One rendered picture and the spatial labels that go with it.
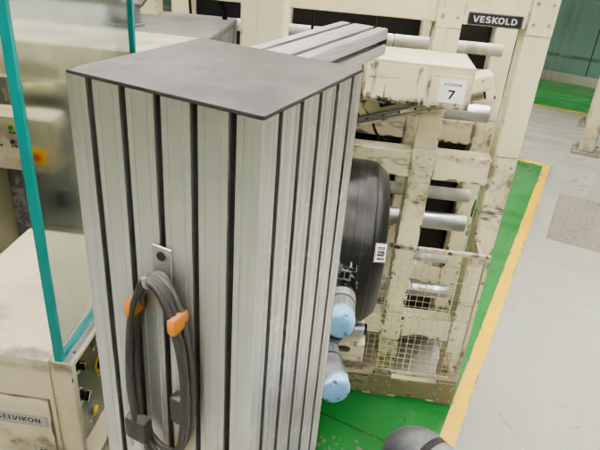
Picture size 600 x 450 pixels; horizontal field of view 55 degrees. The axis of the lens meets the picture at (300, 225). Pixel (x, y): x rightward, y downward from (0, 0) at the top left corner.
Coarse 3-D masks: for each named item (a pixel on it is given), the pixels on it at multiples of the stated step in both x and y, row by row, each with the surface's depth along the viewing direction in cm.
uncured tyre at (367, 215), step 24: (360, 168) 190; (360, 192) 182; (384, 192) 185; (360, 216) 178; (384, 216) 181; (360, 240) 177; (384, 240) 180; (360, 264) 178; (360, 288) 181; (360, 312) 190
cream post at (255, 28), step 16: (256, 0) 164; (272, 0) 163; (288, 0) 171; (240, 16) 167; (256, 16) 166; (272, 16) 166; (288, 16) 175; (240, 32) 169; (256, 32) 168; (272, 32) 168
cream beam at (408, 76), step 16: (400, 48) 212; (368, 64) 194; (384, 64) 194; (400, 64) 193; (416, 64) 193; (432, 64) 192; (448, 64) 193; (464, 64) 195; (368, 80) 197; (384, 80) 196; (400, 80) 195; (416, 80) 195; (432, 80) 195; (464, 80) 193; (368, 96) 199; (384, 96) 199; (400, 96) 198; (416, 96) 197; (432, 96) 197; (464, 96) 196
